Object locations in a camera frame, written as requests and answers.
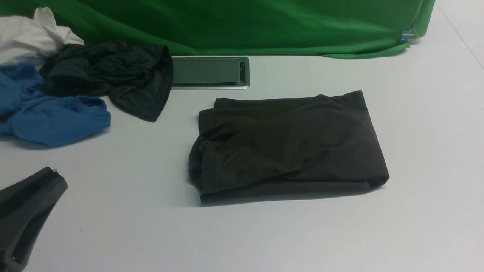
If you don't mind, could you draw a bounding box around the blue crumpled shirt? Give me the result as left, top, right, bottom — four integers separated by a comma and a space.
0, 62, 111, 147

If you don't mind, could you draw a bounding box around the dark teal crumpled shirt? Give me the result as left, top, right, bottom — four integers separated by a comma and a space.
40, 41, 174, 122

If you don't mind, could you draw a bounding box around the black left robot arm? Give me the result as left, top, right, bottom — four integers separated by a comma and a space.
0, 167, 68, 272

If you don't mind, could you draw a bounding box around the white crumpled shirt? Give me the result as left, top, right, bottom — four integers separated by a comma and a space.
0, 7, 84, 71

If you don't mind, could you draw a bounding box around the green backdrop cloth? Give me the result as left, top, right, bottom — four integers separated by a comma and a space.
1, 0, 434, 60

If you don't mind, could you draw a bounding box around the blue binder clip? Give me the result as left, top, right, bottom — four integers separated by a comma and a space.
400, 28, 419, 43

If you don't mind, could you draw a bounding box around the gray long sleeve shirt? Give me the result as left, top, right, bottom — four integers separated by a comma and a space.
188, 91, 389, 206

